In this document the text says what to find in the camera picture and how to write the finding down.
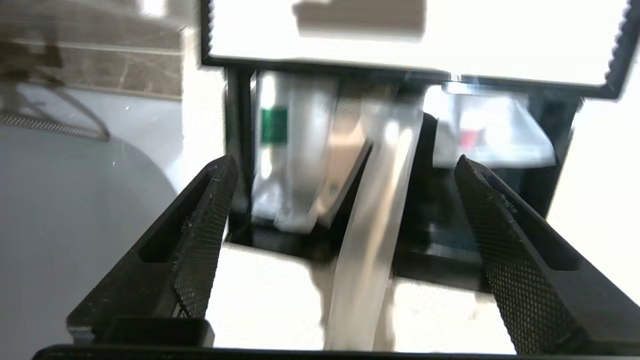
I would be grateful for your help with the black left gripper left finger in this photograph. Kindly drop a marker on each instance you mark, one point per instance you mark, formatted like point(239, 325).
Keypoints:
point(185, 260)

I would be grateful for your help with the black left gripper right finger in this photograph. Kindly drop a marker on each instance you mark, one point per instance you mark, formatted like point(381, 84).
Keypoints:
point(530, 270)

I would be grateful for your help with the long clear toothbrush pack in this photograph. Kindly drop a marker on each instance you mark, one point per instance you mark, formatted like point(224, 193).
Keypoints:
point(375, 225)
point(310, 165)

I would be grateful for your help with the white ceramic toilet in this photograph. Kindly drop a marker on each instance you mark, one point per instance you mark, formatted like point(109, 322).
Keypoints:
point(75, 210)

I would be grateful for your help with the red item frosted pouch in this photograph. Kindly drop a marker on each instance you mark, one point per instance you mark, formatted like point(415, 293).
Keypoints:
point(495, 135)

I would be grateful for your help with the green label tube packet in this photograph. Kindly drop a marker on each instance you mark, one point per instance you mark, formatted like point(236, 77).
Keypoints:
point(272, 125)

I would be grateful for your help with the beige comb packet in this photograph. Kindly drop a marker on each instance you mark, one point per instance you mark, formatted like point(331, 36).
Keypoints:
point(345, 160)

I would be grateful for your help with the white paper card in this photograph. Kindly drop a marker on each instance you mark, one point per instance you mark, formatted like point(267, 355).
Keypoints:
point(450, 45)

